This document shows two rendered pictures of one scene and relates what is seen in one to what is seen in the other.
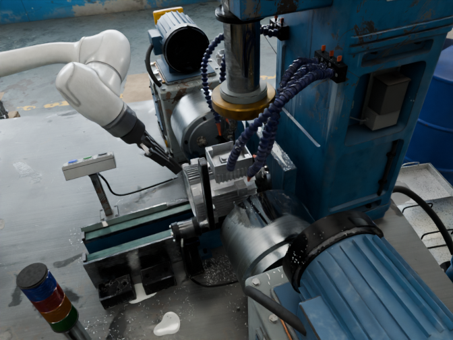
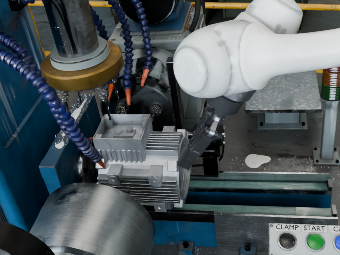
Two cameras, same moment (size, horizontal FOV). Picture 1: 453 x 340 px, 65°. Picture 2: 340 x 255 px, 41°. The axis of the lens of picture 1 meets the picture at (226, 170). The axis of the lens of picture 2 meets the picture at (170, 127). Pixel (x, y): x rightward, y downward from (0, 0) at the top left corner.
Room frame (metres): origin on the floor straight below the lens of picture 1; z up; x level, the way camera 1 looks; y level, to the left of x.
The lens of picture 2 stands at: (1.57, 0.56, 1.77)
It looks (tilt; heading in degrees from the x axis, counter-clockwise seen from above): 36 degrees down; 212
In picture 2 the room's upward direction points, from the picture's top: 9 degrees counter-clockwise
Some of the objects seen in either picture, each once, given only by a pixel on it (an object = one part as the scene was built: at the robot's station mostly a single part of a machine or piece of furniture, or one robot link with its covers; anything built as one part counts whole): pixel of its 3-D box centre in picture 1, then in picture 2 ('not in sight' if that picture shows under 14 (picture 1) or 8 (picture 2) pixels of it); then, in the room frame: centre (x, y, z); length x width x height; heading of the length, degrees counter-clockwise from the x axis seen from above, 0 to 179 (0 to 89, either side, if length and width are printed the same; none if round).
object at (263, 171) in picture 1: (260, 174); (91, 166); (0.89, -0.11, 1.01); 0.15 x 0.02 x 0.15; 17
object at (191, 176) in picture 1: (218, 186); (146, 167); (0.85, 0.03, 1.01); 0.20 x 0.19 x 0.19; 106
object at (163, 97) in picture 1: (189, 104); not in sight; (1.43, 0.15, 0.99); 0.35 x 0.31 x 0.37; 17
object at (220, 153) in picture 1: (228, 160); (124, 137); (0.86, -0.01, 1.11); 0.12 x 0.11 x 0.07; 106
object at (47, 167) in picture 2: (277, 178); (73, 177); (0.91, -0.17, 0.97); 0.30 x 0.11 x 0.34; 17
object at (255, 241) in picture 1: (280, 254); (149, 90); (0.55, -0.12, 1.04); 0.41 x 0.25 x 0.25; 17
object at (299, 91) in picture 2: not in sight; (281, 101); (0.24, 0.21, 0.86); 0.27 x 0.24 x 0.12; 17
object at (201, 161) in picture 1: (206, 196); (177, 102); (0.70, 0.06, 1.12); 0.04 x 0.03 x 0.26; 107
